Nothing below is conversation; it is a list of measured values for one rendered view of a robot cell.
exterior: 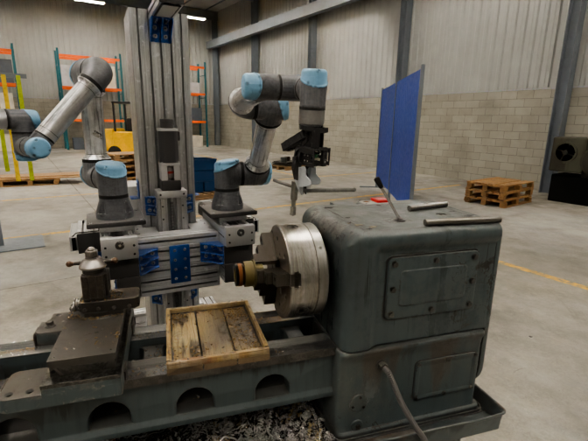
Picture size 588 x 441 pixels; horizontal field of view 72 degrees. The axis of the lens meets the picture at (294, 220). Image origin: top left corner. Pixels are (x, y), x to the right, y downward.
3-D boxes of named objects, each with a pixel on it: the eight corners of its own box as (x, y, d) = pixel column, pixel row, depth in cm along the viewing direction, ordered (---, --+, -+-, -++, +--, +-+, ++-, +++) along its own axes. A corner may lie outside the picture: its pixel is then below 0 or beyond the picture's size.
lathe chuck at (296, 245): (288, 287, 159) (291, 211, 149) (315, 333, 131) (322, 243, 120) (265, 289, 157) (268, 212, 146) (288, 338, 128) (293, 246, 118)
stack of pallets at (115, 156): (150, 178, 1100) (149, 150, 1082) (166, 181, 1041) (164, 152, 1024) (102, 181, 1012) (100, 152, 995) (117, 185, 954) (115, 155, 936)
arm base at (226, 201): (207, 206, 198) (206, 185, 196) (237, 203, 205) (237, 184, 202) (216, 212, 185) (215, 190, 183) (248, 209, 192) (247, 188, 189)
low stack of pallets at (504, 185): (493, 195, 917) (495, 176, 907) (533, 201, 851) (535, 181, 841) (462, 201, 844) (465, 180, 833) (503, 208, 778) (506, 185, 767)
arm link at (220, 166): (213, 185, 196) (212, 157, 193) (240, 185, 200) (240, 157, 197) (215, 189, 185) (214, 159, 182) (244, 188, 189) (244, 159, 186)
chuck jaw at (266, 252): (283, 263, 141) (277, 233, 146) (286, 259, 137) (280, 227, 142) (251, 266, 138) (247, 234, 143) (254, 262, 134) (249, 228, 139)
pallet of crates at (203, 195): (214, 191, 916) (213, 155, 897) (234, 195, 859) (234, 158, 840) (164, 196, 838) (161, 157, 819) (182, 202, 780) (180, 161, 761)
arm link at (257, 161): (236, 171, 201) (251, 81, 157) (265, 171, 205) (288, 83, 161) (239, 191, 195) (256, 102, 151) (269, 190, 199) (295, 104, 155)
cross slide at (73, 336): (129, 301, 148) (128, 289, 147) (116, 367, 108) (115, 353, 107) (78, 306, 143) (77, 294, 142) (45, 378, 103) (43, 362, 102)
